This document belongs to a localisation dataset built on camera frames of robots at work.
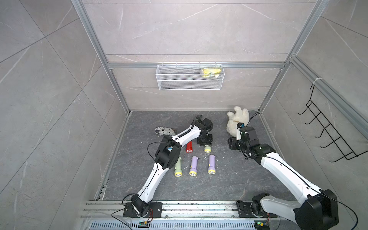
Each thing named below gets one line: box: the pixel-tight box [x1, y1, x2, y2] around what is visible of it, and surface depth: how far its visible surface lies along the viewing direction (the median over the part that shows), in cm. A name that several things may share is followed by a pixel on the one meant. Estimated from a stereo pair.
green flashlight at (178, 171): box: [174, 156, 183, 177], surface depth 86 cm
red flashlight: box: [185, 140, 193, 154], surface depth 96 cm
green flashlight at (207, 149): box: [204, 144, 212, 153], surface depth 95 cm
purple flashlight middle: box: [189, 155, 199, 177], surface depth 88 cm
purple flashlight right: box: [207, 154, 217, 175], surface depth 88 cm
